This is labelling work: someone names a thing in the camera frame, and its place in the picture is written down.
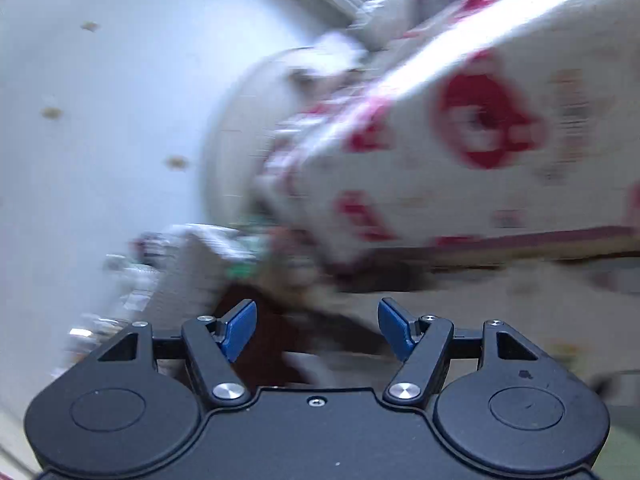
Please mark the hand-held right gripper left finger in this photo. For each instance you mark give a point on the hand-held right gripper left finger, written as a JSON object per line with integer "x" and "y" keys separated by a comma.
{"x": 240, "y": 331}

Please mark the printed quilt with purple ruffle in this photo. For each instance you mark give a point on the printed quilt with purple ruffle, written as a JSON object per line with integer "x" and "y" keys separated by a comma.
{"x": 475, "y": 110}

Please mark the blurred bedside clutter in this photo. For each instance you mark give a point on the blurred bedside clutter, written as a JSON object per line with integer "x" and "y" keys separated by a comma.
{"x": 190, "y": 260}

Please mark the dark wooden nightstand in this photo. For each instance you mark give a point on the dark wooden nightstand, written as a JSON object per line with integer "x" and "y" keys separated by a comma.
{"x": 260, "y": 350}

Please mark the pale rounded cushion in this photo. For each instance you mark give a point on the pale rounded cushion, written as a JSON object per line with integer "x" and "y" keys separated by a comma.
{"x": 240, "y": 125}

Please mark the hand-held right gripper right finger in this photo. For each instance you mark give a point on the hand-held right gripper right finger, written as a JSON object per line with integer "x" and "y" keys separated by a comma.
{"x": 392, "y": 331}

